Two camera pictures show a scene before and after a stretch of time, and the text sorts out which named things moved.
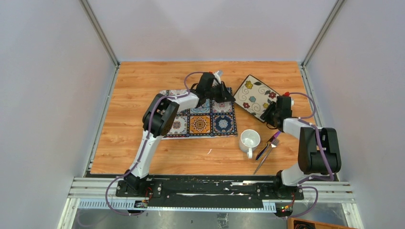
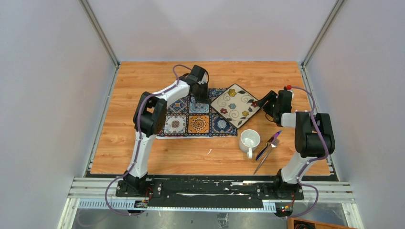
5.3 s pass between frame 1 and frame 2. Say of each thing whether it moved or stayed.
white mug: stayed
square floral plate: moved
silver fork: stayed
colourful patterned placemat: moved
